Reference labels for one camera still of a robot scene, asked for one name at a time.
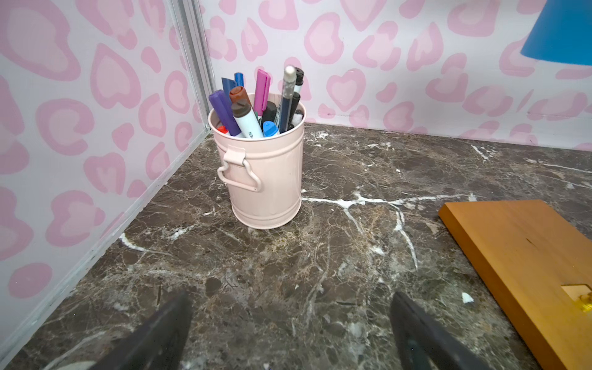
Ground pink metal pen bucket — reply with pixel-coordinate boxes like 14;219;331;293
208;90;305;230

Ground purple marker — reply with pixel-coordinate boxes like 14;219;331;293
209;90;242;137

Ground brown capped white marker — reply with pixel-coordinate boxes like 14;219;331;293
229;86;264;140

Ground blue wine glass front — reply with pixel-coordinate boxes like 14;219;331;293
521;0;591;66

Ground wooden rack base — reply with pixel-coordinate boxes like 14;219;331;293
439;200;591;369

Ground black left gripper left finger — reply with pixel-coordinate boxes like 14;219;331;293
92;292;193;369

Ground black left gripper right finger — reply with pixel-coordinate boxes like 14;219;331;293
389;291;490;370

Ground magenta marker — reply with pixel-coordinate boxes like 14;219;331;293
253;69;271;117

